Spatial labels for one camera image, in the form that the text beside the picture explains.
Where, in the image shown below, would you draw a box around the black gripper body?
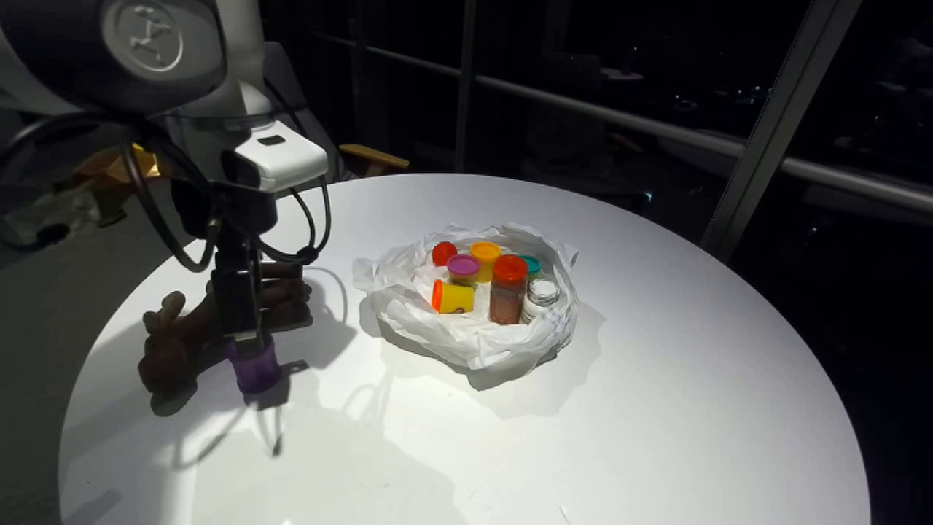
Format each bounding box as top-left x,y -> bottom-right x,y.
206,217 -> 260,337

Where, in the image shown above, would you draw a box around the brown plush toy animal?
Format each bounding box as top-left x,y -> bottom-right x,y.
138,261 -> 311,398

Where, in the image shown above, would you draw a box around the purple play-dough tub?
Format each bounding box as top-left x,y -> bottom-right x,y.
228,337 -> 281,392

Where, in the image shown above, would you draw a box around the yellow tub orange lid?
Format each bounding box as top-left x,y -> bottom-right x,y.
431,280 -> 475,315

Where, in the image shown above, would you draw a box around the magenta lid play-dough tub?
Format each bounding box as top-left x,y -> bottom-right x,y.
447,252 -> 479,283

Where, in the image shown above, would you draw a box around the orange lid play-dough tub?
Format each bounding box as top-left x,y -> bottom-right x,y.
469,239 -> 501,283

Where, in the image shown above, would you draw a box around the brown jar red lid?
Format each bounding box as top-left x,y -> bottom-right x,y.
491,252 -> 527,322

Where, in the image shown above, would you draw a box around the white pill bottle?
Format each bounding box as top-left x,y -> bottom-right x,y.
527,280 -> 561,305

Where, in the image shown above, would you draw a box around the teal lid play-dough tub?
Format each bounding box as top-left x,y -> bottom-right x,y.
523,252 -> 546,277

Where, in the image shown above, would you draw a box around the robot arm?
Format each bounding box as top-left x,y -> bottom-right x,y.
0,0 -> 330,341

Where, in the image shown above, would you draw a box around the white plastic bag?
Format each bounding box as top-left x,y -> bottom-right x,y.
352,225 -> 578,375

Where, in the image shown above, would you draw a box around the grey chair wooden arms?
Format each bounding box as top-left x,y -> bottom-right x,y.
338,143 -> 410,175

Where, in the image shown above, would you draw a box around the metal window railing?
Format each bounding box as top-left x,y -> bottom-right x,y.
327,35 -> 933,212

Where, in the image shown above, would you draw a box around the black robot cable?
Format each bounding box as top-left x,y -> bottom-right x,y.
114,105 -> 335,273

